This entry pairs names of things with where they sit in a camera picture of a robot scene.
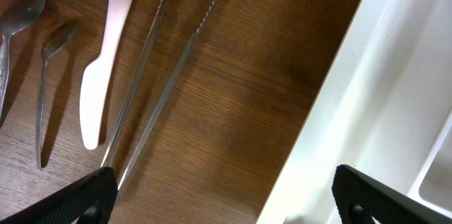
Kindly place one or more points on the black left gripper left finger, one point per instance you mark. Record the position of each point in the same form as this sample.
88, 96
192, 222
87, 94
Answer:
90, 199

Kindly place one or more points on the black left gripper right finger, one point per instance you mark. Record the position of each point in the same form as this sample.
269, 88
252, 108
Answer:
362, 199

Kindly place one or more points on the white cutlery tray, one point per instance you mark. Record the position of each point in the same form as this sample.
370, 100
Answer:
384, 108

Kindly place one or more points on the large steel spoon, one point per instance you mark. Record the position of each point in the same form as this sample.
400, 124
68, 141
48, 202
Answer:
15, 19

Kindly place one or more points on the white plastic knife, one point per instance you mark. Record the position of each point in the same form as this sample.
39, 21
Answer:
97, 74

